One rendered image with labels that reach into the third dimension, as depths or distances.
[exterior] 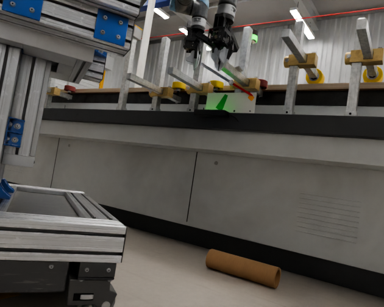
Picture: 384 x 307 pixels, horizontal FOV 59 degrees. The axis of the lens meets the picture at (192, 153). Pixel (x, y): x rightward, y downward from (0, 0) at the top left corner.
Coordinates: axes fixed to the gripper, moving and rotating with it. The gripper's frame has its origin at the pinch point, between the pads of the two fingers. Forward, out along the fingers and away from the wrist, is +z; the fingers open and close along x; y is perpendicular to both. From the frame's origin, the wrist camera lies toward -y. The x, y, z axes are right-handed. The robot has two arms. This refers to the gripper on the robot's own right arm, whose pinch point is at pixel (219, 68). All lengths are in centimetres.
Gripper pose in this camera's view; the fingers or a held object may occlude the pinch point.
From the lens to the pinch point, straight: 139.7
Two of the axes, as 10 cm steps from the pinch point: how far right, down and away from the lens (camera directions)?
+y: -5.2, -1.6, -8.4
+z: -1.6, 9.8, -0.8
